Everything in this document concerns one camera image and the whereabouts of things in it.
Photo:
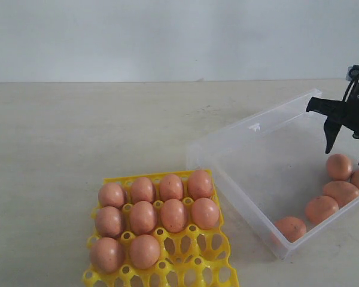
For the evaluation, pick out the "clear plastic bin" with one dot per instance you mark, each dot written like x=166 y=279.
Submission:
x=268 y=166

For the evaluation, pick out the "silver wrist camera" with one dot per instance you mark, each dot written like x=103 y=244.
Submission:
x=352 y=73

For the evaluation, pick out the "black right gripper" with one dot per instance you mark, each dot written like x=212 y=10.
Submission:
x=339 y=113

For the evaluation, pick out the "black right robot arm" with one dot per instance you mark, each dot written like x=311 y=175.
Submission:
x=339 y=113

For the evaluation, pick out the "brown egg front bottom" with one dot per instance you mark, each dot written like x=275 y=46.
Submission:
x=291 y=227

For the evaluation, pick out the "yellow plastic egg tray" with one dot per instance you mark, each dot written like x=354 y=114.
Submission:
x=193 y=257

